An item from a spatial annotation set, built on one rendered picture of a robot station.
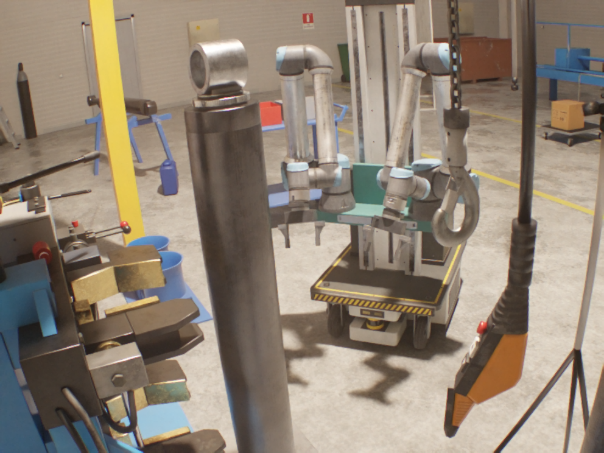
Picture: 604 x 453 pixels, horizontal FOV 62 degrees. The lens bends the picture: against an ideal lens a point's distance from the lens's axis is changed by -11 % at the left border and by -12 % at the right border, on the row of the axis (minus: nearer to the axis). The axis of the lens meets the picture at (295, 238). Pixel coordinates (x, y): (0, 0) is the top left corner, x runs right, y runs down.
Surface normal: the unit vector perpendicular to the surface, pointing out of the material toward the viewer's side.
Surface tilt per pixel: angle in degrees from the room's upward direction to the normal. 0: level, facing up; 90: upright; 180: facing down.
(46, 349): 0
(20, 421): 90
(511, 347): 90
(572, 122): 90
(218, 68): 93
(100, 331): 0
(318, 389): 0
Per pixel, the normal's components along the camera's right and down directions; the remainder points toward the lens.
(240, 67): 0.55, 0.41
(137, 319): -0.07, -0.92
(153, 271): 0.20, 0.36
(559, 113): -0.90, 0.23
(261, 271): 0.69, 0.22
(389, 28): -0.42, 0.37
